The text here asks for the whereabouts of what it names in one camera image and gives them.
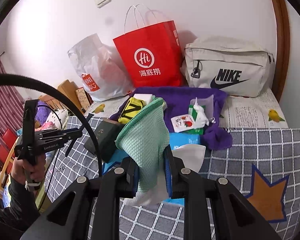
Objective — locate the dark green box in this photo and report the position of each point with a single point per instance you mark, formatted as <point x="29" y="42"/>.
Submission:
<point x="105" y="137"/>

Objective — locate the person's left forearm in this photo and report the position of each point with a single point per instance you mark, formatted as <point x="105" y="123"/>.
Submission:
<point x="10" y="205"/>

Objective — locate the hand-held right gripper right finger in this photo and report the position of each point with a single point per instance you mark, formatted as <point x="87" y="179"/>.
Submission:
<point x="168" y="175"/>

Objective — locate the purple towel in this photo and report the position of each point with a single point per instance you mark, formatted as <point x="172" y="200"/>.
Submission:
<point x="175" y="100"/>

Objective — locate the grey checked blanket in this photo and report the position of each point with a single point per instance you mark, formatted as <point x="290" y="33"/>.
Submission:
<point x="240" y="150"/>

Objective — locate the white dotted cloth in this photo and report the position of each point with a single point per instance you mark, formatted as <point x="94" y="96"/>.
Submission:
<point x="57" y="116"/>

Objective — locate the wooden headboard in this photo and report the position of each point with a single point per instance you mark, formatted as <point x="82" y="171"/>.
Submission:
<point x="280" y="42"/>

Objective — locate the green foil packet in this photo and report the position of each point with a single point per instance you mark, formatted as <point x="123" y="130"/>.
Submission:
<point x="192" y="110"/>

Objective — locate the red paper bag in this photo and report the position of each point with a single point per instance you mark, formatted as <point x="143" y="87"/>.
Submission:
<point x="150" y="62"/>

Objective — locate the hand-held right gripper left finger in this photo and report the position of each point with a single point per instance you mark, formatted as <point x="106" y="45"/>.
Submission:
<point x="130" y="177"/>

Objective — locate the wooden furniture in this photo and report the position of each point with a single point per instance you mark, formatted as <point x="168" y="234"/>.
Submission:
<point x="70" y="90"/>

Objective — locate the yellow and black cloth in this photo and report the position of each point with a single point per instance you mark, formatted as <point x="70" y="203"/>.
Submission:
<point x="132" y="110"/>

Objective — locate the white plastic shopping bag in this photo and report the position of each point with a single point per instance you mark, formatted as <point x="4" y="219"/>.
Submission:
<point x="97" y="62"/>

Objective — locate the white bird print sheet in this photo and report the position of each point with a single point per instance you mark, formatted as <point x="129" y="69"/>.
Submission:
<point x="252" y="112"/>

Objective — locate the white foam block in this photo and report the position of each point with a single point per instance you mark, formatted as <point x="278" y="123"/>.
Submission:
<point x="142" y="98"/>

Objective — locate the white tomato print packet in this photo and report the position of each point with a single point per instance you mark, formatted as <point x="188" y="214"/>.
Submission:
<point x="182" y="122"/>

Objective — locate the mint green cloth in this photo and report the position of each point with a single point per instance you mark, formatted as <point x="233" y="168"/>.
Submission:
<point x="145" y="140"/>

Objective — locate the blue tissue pack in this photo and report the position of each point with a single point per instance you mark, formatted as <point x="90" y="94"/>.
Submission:
<point x="182" y="140"/>

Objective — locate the red striped curtain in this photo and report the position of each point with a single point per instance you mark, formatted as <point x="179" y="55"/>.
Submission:
<point x="2" y="100"/>

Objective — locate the red chair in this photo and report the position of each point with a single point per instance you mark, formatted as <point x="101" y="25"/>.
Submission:
<point x="8" y="137"/>

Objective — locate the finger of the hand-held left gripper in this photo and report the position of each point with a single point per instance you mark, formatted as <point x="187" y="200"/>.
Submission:
<point x="60" y="132"/>
<point x="67" y="137"/>

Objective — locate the person's left hand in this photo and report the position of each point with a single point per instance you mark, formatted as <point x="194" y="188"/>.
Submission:
<point x="20" y="170"/>

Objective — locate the purple plush toy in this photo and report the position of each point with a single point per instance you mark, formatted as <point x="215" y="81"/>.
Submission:
<point x="43" y="112"/>

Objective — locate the beige waist bag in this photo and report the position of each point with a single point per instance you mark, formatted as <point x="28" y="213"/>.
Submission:
<point x="222" y="55"/>

